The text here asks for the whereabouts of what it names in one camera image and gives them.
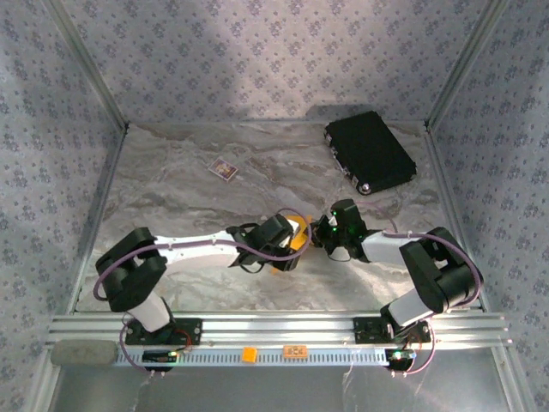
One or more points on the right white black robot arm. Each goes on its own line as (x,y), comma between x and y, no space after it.
(381,249)

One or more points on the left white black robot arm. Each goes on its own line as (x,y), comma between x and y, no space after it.
(150,311)

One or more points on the orange square sticker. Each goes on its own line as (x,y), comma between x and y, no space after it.
(249,355)

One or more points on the orange printed label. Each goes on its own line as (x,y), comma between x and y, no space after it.
(295,351)

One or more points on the black hard case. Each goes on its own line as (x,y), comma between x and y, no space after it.
(371,150)

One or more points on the small picture card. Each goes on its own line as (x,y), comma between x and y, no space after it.
(223,168)

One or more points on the grey foam block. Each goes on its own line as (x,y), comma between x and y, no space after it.
(83,353)

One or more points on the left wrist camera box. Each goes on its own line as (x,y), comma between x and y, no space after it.
(272,232)

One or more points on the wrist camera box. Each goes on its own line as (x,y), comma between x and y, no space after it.
(348,214)
(272,232)

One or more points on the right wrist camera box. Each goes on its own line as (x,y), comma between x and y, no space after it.
(348,214)

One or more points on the wide aluminium mounting rail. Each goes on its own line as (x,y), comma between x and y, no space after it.
(279,328)

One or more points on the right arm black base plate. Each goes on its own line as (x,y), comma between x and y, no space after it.
(369,330)

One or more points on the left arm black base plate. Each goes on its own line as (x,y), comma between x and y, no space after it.
(193,330)

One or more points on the aluminium frame post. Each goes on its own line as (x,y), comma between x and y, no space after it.
(463,64)
(89,64)

